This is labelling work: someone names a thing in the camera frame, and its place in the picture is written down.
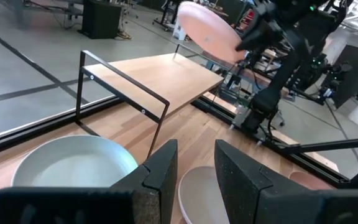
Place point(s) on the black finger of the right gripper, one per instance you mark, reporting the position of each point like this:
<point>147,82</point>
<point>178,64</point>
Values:
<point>259,39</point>

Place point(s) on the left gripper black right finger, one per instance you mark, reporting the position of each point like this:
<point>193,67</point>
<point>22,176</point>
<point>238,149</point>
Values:
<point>244,193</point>

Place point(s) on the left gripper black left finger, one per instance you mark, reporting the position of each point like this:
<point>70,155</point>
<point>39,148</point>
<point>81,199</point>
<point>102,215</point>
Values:
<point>154,186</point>

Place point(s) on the beige plate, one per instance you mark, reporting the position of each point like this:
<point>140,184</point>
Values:
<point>197,196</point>

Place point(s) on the salmon pink plate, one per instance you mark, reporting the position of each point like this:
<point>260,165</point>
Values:
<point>306,182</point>
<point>207,28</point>

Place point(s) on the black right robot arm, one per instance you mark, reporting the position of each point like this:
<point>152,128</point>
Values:
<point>278,81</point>

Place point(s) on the light grey plate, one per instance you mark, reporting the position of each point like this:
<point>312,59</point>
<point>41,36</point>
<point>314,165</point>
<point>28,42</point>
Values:
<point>73,161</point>

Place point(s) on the black equipment case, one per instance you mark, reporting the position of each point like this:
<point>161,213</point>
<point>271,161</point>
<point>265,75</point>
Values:
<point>101,18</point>

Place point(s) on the wooden shelf black metal frame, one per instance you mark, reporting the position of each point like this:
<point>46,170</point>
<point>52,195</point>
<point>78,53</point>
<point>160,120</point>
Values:
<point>154,77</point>

